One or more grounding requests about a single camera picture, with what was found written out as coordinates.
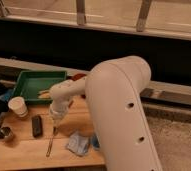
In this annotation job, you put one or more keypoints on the silver metal fork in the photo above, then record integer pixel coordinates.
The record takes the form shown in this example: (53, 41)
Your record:
(51, 141)

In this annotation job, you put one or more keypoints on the orange bowl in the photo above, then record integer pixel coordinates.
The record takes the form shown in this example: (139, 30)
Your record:
(77, 76)

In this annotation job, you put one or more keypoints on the yellow banana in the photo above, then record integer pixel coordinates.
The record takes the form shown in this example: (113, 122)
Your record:
(43, 94)

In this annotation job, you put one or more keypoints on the crumpled blue cloth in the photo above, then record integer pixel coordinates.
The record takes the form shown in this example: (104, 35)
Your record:
(78, 144)

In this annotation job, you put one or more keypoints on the black rectangular block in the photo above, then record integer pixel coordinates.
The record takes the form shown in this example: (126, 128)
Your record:
(37, 126)

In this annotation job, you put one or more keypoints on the green plastic tray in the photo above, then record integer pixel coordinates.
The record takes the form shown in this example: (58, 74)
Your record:
(30, 83)

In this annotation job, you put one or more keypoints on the white paper cup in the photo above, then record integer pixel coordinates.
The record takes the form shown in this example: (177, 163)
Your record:
(18, 106)

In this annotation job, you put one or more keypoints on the small metal can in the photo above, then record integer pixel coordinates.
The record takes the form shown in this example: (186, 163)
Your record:
(6, 134)

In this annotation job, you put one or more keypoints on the blue object at table edge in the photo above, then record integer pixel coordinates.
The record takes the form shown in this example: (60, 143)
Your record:
(5, 96)

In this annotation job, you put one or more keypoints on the blue dish brush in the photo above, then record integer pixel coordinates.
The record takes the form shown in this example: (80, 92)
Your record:
(94, 142)

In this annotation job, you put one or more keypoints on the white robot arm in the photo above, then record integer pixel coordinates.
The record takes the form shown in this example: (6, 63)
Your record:
(112, 89)

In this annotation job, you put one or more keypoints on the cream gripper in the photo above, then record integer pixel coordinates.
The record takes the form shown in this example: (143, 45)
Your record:
(57, 117)

